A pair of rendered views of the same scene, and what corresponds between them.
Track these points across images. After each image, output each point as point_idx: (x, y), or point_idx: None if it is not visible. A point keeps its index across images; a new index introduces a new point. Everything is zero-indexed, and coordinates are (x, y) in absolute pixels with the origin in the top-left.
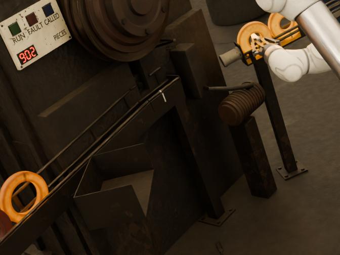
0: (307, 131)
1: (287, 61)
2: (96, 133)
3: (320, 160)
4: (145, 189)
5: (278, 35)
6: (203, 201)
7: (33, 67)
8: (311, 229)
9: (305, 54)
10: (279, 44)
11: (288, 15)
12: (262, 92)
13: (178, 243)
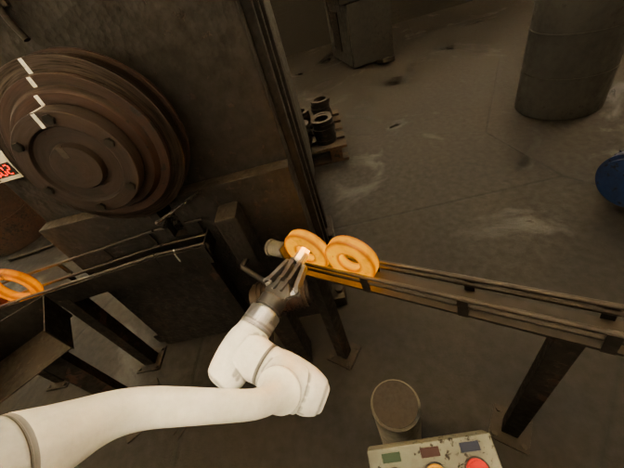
0: (410, 318)
1: (214, 367)
2: (109, 255)
3: (372, 370)
4: (38, 369)
5: (330, 269)
6: None
7: (24, 181)
8: (266, 447)
9: (254, 370)
10: (296, 295)
11: None
12: (302, 303)
13: (223, 335)
